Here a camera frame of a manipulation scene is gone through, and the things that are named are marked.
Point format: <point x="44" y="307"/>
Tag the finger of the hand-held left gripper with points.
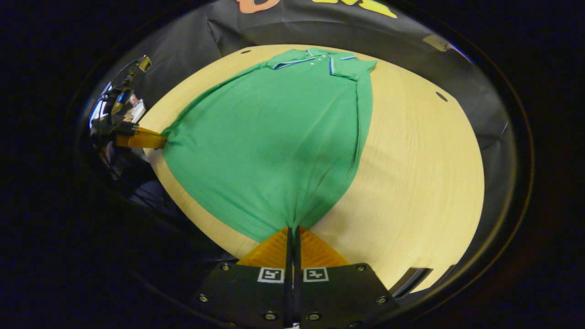
<point x="141" y="139"/>

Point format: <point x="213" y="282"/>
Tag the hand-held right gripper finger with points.
<point x="297" y="297"/>
<point x="288" y="297"/>

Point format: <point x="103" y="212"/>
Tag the green T-shirt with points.
<point x="265" y="146"/>

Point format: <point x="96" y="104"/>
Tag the person's dark trousers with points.
<point x="146" y="192"/>

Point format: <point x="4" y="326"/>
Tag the tan tape piece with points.
<point x="436" y="42"/>

